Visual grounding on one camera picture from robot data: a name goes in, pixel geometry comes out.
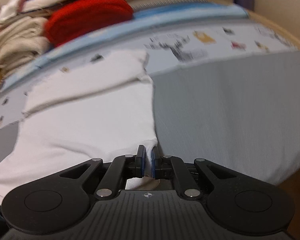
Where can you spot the red folded blanket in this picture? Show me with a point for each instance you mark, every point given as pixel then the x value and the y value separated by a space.
pixel 83 16

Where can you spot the white long-sleeve shirt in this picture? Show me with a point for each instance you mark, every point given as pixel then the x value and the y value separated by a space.
pixel 101 110

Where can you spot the cream folded quilt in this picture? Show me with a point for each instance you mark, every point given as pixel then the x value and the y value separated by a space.
pixel 22 42

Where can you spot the grey printed bed cover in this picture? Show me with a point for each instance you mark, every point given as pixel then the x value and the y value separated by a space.
pixel 224 89

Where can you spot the light blue bed sheet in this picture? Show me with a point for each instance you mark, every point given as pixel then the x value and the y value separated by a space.
pixel 144 20

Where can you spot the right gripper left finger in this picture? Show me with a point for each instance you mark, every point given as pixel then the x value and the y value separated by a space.
pixel 121 169

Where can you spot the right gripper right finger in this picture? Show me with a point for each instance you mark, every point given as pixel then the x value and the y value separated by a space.
pixel 175 170

